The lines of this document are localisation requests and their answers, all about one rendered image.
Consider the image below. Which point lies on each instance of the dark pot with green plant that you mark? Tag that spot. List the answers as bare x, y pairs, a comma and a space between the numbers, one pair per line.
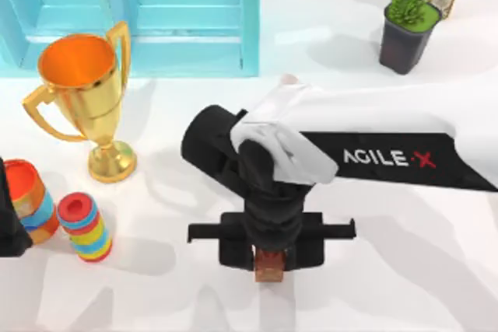
404, 42

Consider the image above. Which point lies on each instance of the orange striped can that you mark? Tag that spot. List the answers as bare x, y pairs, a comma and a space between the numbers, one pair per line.
37, 207

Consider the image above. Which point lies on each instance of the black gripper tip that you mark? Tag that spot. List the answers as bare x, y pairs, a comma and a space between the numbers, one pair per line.
9, 223

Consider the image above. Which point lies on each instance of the light blue rack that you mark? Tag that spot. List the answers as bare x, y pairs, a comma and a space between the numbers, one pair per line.
186, 17

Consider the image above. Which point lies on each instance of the pale grey rounded box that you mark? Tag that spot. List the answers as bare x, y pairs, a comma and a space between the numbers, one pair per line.
299, 157

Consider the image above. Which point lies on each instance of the small reddish brown block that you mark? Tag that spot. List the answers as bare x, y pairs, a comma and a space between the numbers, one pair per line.
269, 268

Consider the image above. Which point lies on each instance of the gold trophy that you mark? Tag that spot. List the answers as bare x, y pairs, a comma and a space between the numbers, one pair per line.
83, 87

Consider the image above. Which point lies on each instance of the stack of coloured rings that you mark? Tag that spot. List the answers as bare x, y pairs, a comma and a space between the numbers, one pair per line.
87, 231

